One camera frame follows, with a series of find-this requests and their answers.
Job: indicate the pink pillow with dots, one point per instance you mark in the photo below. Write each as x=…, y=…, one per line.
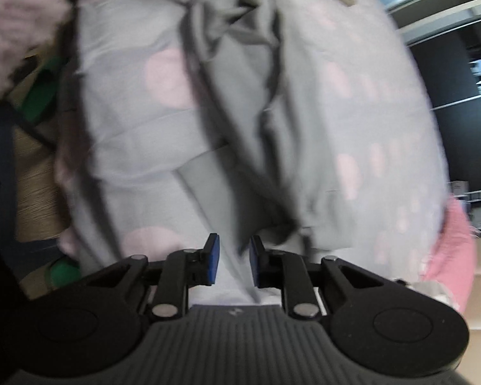
x=453, y=248

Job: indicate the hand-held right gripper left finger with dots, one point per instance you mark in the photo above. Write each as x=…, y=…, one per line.
x=212, y=260

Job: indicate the green object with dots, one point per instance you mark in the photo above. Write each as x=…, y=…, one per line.
x=64, y=274
x=44, y=92

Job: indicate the pink fuzzy cloth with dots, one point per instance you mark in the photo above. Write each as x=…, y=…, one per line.
x=16, y=20

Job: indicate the black sliding wardrobe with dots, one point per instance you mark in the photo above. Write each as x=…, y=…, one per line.
x=445, y=148

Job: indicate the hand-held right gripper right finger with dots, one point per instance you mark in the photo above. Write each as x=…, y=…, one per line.
x=254, y=262

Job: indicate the pink polka dot bedsheet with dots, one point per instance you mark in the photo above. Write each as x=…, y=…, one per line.
x=116, y=128

